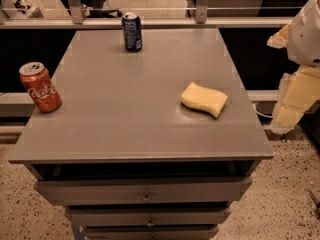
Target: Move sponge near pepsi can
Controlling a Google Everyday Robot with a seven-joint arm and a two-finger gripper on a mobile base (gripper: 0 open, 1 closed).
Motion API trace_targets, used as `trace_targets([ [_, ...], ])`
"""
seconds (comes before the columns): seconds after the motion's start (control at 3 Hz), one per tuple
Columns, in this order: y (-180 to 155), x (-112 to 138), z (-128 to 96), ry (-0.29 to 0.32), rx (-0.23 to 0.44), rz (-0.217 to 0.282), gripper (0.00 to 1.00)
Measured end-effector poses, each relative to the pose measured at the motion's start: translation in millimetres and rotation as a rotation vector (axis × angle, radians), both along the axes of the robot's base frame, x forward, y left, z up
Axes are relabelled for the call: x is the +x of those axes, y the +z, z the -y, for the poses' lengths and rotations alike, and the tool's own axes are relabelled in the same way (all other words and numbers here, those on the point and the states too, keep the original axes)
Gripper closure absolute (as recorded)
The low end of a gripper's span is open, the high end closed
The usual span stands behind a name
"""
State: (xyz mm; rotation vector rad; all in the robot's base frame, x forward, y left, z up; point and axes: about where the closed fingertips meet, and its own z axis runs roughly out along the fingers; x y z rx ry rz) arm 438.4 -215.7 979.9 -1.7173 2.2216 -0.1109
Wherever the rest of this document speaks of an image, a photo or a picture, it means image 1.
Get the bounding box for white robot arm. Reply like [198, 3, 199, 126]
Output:
[267, 0, 320, 134]

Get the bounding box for red coca-cola can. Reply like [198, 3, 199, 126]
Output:
[19, 62, 62, 113]

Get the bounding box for yellow sponge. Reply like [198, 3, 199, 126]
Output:
[181, 82, 228, 118]

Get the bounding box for grey drawer cabinet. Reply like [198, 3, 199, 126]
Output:
[9, 29, 273, 240]

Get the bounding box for white cable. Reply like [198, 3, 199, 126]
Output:
[253, 103, 274, 120]

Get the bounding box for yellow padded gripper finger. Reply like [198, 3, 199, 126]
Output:
[271, 66, 320, 134]
[267, 24, 290, 49]

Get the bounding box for metal railing frame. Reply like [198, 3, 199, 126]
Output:
[0, 0, 300, 29]

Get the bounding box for blue pepsi can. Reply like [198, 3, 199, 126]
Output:
[122, 12, 142, 52]

